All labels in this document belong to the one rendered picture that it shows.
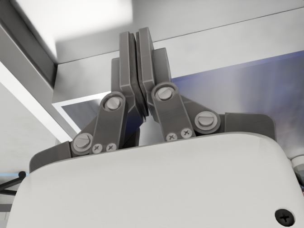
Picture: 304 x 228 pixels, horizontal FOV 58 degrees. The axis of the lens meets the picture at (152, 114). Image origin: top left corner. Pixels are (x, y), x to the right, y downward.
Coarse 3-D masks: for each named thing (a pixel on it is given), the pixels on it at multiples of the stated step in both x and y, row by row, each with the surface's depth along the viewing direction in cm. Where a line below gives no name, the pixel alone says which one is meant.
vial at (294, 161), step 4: (300, 156) 34; (292, 160) 35; (296, 160) 34; (300, 160) 34; (292, 164) 35; (296, 164) 34; (300, 164) 34; (296, 168) 34; (300, 168) 34; (296, 172) 34; (300, 172) 33; (300, 176) 33; (300, 180) 33; (300, 184) 34
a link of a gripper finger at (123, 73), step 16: (128, 32) 15; (128, 48) 14; (112, 64) 14; (128, 64) 13; (112, 80) 14; (128, 80) 12; (128, 96) 13; (128, 112) 13; (144, 112) 14; (128, 128) 13; (80, 144) 12
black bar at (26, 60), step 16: (0, 0) 14; (0, 16) 14; (16, 16) 16; (0, 32) 14; (16, 32) 15; (0, 48) 15; (16, 48) 15; (32, 48) 17; (16, 64) 16; (32, 64) 16; (48, 64) 18; (32, 80) 18; (48, 80) 18; (48, 96) 19; (48, 112) 20; (64, 128) 22
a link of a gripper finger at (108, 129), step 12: (108, 96) 13; (120, 96) 13; (108, 108) 12; (120, 108) 12; (96, 120) 12; (108, 120) 12; (120, 120) 12; (96, 132) 12; (108, 132) 11; (120, 132) 11; (96, 144) 11; (108, 144) 11; (120, 144) 11; (132, 144) 13
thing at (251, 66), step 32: (224, 32) 17; (256, 32) 17; (288, 32) 16; (64, 64) 19; (96, 64) 18; (192, 64) 16; (224, 64) 16; (256, 64) 16; (288, 64) 21; (64, 96) 17; (96, 96) 17; (192, 96) 23; (224, 96) 23; (256, 96) 24; (288, 96) 24; (160, 128) 27; (288, 128) 29
